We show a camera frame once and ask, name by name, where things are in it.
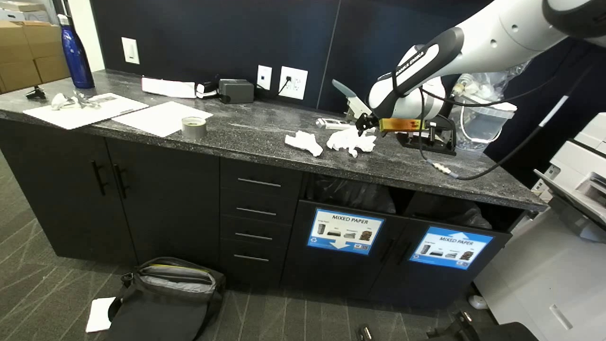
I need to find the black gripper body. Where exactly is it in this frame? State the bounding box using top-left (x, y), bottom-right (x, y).
top-left (354, 112), bottom-right (383, 137)

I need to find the large crumpled white paper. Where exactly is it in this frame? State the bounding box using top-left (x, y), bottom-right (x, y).
top-left (326, 125), bottom-right (379, 159)

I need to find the small crumpled white paper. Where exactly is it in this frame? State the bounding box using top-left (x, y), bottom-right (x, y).
top-left (282, 129), bottom-right (326, 159)

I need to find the black bin liner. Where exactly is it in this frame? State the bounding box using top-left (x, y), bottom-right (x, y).
top-left (309, 175), bottom-right (398, 216)
top-left (404, 192), bottom-right (496, 231)

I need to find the small white desk item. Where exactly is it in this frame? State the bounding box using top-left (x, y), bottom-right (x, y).
top-left (315, 116), bottom-right (349, 133)

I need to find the blue label with down arrow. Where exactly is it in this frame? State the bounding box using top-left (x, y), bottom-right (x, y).
top-left (305, 207), bottom-right (387, 258)

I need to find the clear plastic bucket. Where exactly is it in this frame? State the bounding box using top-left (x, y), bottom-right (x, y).
top-left (457, 93), bottom-right (519, 156)

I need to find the black power adapter box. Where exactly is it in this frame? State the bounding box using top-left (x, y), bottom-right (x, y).
top-left (216, 76), bottom-right (256, 106)

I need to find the blue label with up arrow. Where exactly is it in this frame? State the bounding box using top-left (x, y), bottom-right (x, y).
top-left (407, 224), bottom-right (496, 273)

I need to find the grey tape roll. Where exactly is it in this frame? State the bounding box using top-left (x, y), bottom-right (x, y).
top-left (180, 114), bottom-right (209, 137)

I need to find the white paper stack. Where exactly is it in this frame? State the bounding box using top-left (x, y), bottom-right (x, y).
top-left (140, 76), bottom-right (199, 101)

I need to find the flat white paper sheet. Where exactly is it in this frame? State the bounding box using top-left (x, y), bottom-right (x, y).
top-left (112, 101), bottom-right (214, 141)
top-left (23, 91), bottom-right (150, 133)

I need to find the black cabinet door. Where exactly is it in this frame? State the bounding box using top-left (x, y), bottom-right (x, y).
top-left (0, 120), bottom-right (138, 266)
top-left (104, 139), bottom-right (222, 269)

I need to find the white office printer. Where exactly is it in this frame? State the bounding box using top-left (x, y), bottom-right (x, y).
top-left (472, 112), bottom-right (606, 341)

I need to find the black and grey backpack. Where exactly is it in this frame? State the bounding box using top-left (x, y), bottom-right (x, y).
top-left (106, 254), bottom-right (227, 341)

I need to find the blue water bottle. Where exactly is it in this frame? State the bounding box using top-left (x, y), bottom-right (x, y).
top-left (55, 0), bottom-right (97, 91)

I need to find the small pale trinket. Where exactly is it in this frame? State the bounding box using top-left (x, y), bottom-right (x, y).
top-left (49, 91), bottom-right (76, 112)

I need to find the small white paper slip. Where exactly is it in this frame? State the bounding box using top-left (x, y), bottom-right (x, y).
top-left (84, 296), bottom-right (118, 336)

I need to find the small black desk item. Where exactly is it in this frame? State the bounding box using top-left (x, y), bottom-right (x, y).
top-left (25, 84), bottom-right (49, 105)

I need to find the brown cardboard box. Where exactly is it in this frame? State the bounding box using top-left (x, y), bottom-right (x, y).
top-left (0, 21), bottom-right (70, 95)

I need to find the orange wrist camera box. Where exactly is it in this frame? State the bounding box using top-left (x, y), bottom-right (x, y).
top-left (377, 116), bottom-right (424, 135)

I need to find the beige stapler with blue handle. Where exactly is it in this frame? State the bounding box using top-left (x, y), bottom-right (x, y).
top-left (330, 78), bottom-right (375, 122)

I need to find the large white wall outlet plate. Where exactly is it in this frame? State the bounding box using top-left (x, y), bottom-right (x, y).
top-left (277, 65), bottom-right (311, 103)

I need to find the small white wall outlet plate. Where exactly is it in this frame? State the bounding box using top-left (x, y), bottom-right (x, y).
top-left (254, 63), bottom-right (275, 93)

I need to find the black drawer with metal handle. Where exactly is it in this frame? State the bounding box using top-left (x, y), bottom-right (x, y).
top-left (220, 220), bottom-right (296, 252)
top-left (218, 158), bottom-right (305, 205)
top-left (220, 245), bottom-right (292, 294)
top-left (218, 192), bottom-right (299, 228)

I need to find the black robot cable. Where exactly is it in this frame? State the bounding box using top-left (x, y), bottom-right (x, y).
top-left (394, 44), bottom-right (599, 184)

